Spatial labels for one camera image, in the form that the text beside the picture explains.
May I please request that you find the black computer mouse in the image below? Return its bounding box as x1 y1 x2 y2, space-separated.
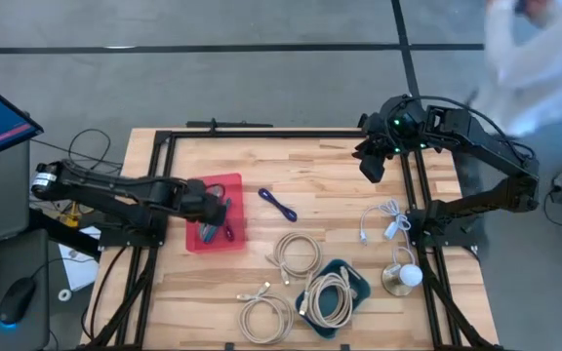
0 276 37 326

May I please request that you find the white globe lamp brass base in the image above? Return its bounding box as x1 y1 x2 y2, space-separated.
381 262 423 297

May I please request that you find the yellow clamp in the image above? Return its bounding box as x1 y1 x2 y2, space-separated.
58 202 83 229

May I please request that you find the red translucent plastic tray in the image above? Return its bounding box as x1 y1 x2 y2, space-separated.
184 172 248 254

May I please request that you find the teal cable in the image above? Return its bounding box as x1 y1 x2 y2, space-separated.
201 197 233 245

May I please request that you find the teal plastic bin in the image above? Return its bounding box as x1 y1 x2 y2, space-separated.
294 257 373 340

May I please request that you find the purple bundled cable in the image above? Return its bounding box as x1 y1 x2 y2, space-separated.
258 187 299 223

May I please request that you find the white paper sheet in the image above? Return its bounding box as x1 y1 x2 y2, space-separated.
58 224 100 293

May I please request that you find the white cable with switch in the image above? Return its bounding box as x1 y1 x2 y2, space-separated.
358 198 417 267

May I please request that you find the black aluminium table frame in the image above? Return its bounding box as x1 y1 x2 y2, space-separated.
79 119 502 351

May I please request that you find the grey side desk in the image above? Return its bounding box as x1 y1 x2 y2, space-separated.
0 138 52 351

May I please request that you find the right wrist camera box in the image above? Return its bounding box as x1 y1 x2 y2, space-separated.
360 152 385 185

